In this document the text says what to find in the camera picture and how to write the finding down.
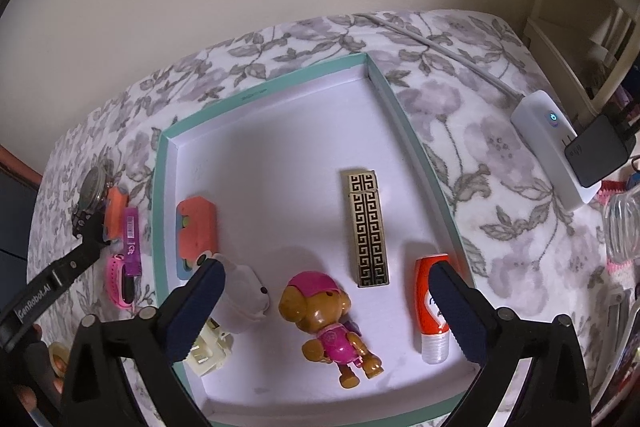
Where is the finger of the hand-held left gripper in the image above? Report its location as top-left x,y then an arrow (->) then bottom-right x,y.
50,209 -> 108,280

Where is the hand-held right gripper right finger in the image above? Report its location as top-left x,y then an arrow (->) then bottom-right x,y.
427,261 -> 594,427

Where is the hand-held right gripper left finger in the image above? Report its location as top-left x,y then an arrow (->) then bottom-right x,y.
59,258 -> 226,427

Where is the red squeeze tube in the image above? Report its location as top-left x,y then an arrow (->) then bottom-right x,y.
414,254 -> 453,365

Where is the orange and blue block toy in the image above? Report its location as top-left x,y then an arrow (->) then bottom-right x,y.
102,187 -> 128,243
175,196 -> 218,280

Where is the purple tube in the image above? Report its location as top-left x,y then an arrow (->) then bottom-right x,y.
122,207 -> 143,278

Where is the glass jar with silver lid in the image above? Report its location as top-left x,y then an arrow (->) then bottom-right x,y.
75,167 -> 113,220

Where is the cream plastic plug piece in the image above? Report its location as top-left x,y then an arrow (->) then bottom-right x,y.
182,317 -> 233,378

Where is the white ring holder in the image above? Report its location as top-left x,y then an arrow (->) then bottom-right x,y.
197,252 -> 271,333

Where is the pink wristwatch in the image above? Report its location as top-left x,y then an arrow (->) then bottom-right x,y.
105,253 -> 138,312

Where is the gold patterned case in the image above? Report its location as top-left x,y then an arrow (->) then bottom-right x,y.
341,168 -> 391,289

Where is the brown puppy toy figure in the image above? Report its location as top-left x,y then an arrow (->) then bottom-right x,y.
279,272 -> 385,390

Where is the teal shallow cardboard box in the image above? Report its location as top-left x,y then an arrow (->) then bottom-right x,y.
150,52 -> 481,427

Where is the person's left hand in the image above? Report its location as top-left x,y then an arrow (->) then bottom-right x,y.
12,324 -> 68,413

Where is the dark cabinet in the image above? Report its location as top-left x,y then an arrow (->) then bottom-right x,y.
0,147 -> 43,258

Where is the clear plastic bottle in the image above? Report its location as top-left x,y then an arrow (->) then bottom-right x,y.
602,189 -> 640,265

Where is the white power strip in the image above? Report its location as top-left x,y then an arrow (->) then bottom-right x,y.
511,90 -> 601,212

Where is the black power adapter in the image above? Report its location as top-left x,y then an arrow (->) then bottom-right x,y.
564,114 -> 638,188

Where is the cream wooden shelf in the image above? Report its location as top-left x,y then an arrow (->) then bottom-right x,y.
522,0 -> 640,122

